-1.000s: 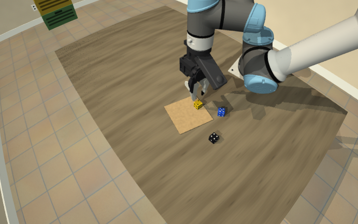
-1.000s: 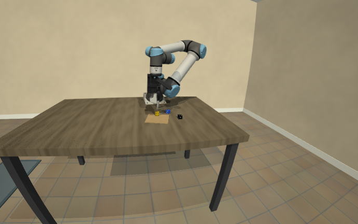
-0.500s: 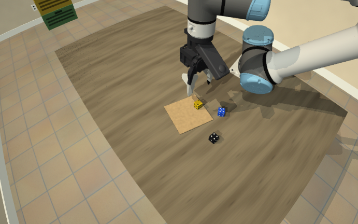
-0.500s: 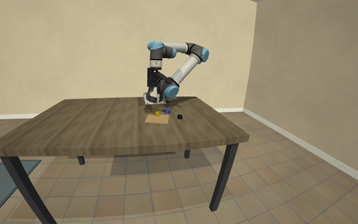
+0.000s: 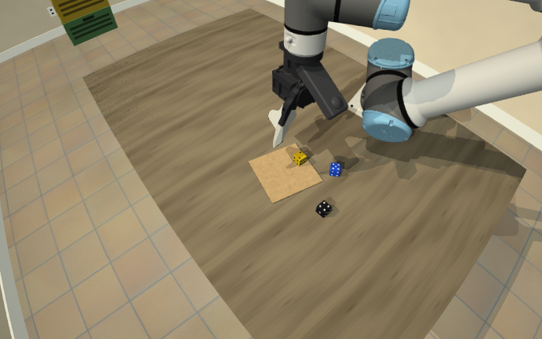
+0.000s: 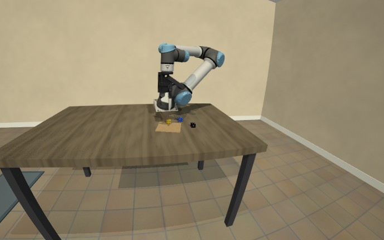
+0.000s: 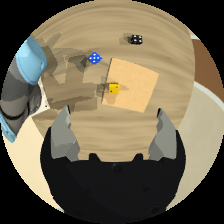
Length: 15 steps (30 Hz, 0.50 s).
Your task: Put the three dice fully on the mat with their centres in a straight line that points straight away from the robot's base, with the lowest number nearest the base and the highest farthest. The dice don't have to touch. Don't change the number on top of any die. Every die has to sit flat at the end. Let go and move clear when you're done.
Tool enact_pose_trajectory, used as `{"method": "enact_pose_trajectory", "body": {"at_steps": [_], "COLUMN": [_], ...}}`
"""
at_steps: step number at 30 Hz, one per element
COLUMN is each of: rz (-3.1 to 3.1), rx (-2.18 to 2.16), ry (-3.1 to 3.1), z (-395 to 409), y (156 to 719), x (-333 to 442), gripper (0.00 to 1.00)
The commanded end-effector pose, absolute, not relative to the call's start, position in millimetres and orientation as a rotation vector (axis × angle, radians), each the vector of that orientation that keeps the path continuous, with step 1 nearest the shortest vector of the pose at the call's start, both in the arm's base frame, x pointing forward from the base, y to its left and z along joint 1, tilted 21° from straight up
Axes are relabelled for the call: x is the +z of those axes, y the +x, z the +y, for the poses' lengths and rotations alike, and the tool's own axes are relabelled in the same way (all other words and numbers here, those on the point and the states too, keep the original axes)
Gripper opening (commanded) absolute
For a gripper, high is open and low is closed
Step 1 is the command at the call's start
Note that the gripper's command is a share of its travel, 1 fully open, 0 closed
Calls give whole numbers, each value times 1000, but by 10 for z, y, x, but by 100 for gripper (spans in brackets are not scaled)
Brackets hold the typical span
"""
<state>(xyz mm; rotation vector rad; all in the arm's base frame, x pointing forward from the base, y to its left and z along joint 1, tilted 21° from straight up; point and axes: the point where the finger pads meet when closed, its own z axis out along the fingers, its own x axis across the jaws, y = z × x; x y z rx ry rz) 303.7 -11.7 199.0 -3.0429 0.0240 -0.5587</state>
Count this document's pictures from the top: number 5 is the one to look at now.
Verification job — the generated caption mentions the black die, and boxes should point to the black die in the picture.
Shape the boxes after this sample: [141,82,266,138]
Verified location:
[316,200,332,217]

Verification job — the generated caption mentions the tan square mat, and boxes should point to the tan square mat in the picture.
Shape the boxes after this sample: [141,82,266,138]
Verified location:
[249,144,323,204]

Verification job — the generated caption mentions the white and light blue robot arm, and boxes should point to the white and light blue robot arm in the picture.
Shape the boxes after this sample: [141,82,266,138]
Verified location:
[284,0,542,142]

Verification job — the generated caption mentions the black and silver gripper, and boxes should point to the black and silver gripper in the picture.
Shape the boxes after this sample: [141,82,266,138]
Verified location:
[268,41,324,148]

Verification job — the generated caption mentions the blue die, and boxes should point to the blue die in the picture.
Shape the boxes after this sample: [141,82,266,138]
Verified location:
[329,162,340,177]

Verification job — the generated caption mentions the yellow die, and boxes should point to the yellow die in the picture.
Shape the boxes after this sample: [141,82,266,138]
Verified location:
[293,151,307,166]

